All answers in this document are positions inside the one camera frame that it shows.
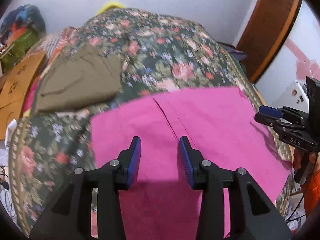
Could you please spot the green storage bag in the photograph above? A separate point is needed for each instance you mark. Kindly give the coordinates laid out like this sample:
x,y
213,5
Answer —
x,y
18,49

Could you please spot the pink pants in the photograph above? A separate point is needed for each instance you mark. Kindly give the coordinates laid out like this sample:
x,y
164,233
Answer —
x,y
217,121

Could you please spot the dark clothes beside bed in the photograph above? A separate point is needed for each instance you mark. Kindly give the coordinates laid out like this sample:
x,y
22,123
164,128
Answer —
x,y
237,54

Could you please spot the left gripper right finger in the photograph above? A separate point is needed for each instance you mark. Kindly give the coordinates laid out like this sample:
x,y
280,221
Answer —
x,y
252,214

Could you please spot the pile of blue clothes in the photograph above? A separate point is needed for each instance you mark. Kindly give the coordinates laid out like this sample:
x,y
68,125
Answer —
x,y
24,16

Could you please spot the yellow foam bed guard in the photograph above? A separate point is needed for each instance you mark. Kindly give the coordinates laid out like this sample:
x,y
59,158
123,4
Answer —
x,y
109,6

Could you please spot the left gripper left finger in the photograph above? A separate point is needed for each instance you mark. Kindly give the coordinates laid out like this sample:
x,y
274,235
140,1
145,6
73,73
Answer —
x,y
68,214

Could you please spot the striped patchwork blanket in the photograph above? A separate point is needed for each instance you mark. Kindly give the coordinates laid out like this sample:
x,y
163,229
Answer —
x,y
52,44

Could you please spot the brown wooden wardrobe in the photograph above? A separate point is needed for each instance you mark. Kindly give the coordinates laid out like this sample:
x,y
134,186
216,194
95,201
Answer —
x,y
267,29

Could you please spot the olive folded pants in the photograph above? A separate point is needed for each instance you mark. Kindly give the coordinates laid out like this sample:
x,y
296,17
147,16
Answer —
x,y
84,79

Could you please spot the right hand orange sleeve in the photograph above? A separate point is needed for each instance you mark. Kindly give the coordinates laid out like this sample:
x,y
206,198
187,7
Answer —
x,y
297,159

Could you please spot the floral bedspread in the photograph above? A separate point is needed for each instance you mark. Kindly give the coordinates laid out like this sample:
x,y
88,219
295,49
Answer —
x,y
160,53

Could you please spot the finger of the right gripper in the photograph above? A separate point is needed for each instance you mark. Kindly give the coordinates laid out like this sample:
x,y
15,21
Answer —
x,y
268,119
270,111

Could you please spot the white appliance with stickers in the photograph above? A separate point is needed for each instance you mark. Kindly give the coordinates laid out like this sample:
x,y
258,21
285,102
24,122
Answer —
x,y
295,96

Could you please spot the bamboo lap tray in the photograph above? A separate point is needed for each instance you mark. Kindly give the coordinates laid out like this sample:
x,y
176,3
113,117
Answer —
x,y
15,89

